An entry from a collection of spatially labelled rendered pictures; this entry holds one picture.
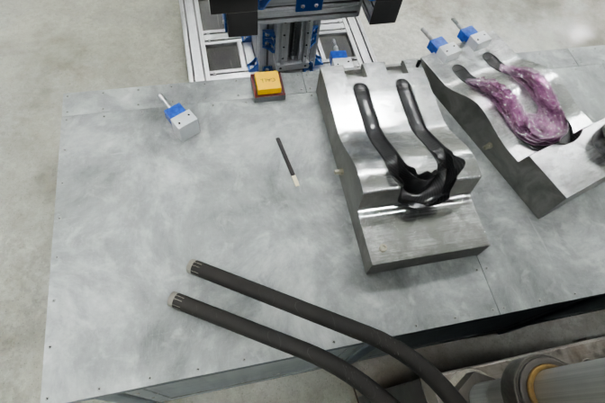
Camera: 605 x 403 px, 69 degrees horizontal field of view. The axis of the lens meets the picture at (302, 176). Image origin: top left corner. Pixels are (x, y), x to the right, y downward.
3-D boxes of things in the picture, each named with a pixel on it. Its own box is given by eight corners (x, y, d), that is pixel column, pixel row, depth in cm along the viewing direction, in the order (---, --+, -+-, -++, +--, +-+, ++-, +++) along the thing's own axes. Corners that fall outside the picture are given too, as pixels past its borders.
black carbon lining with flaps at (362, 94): (347, 89, 108) (355, 61, 100) (409, 83, 111) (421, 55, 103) (388, 217, 92) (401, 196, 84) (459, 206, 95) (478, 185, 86)
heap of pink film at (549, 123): (457, 82, 114) (470, 60, 107) (508, 62, 119) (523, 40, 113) (526, 159, 104) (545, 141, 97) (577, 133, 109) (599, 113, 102)
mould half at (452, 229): (315, 91, 116) (322, 53, 104) (408, 82, 121) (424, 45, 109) (365, 274, 93) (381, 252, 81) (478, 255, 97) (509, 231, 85)
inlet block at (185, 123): (153, 106, 109) (148, 92, 104) (171, 97, 111) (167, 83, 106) (182, 142, 105) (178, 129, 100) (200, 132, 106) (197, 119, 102)
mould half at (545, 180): (414, 71, 123) (428, 41, 113) (484, 44, 131) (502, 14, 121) (537, 219, 103) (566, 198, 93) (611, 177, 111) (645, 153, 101)
